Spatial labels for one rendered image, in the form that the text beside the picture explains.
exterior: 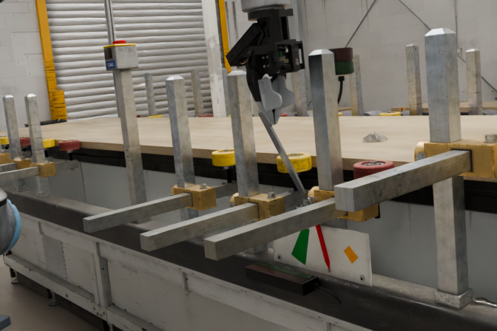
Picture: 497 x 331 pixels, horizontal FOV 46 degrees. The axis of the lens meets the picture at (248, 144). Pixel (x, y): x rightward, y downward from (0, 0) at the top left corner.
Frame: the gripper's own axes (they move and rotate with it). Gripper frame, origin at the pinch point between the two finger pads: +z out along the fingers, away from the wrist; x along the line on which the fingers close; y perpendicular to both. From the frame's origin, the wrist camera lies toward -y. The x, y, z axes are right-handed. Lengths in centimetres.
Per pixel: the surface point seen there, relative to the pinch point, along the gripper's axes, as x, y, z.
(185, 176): 6.2, -41.4, 15.0
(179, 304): 30, -92, 70
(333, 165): 6.6, 8.8, 10.2
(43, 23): 269, -756, -120
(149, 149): 23, -85, 12
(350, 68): 12.4, 10.3, -7.8
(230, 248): -22.7, 12.4, 17.5
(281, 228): -11.7, 12.4, 17.2
